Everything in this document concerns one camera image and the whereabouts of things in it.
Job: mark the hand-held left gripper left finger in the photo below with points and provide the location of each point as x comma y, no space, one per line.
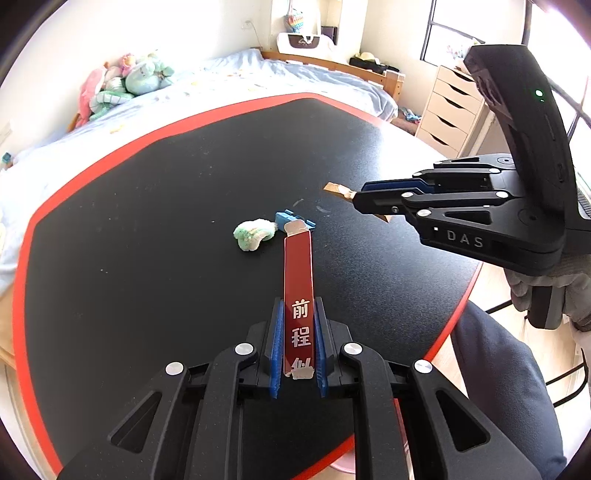
275,350

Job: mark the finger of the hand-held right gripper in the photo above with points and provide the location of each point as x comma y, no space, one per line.
392,186
383,202

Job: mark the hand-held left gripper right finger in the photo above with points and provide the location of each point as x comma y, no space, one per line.
321,350

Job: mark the wooden clip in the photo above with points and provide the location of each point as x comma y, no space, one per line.
337,188

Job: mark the narrow red paper box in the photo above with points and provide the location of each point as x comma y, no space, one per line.
299,277

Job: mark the pink trash bin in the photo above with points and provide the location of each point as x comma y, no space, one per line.
344,465

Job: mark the person's right hand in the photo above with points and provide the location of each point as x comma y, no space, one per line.
577,295

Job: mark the small blue floor items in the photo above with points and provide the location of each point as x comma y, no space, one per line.
410,115

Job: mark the white drawer cabinet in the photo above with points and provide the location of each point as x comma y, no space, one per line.
448,106

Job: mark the blue plastic clip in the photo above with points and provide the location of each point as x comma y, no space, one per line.
288,217

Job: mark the bed with blue sheet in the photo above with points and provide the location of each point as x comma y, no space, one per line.
390,85

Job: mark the black bag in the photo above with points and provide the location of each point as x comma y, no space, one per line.
378,67

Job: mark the small green white plush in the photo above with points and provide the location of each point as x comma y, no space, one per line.
251,233

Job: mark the window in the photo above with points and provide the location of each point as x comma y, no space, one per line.
461,27

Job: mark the cream hat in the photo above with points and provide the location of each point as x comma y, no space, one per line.
367,57

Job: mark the black flat box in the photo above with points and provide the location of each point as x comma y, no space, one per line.
328,34

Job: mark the white tote bag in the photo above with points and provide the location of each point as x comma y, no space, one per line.
304,42

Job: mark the person's navy trouser leg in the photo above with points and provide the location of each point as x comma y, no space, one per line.
508,369

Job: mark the rainbow bag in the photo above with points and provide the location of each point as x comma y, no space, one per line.
294,22

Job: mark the green bear plush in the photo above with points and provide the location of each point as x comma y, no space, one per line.
143,76

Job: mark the small pink plush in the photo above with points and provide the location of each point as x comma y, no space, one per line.
128,60

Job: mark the striped green plush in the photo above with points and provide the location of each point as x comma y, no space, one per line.
108,99

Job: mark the pink dolphin plush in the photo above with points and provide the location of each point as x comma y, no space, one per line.
90,87

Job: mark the small blue holder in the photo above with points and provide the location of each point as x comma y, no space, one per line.
4,160

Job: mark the black chair frame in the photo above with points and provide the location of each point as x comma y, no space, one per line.
570,374

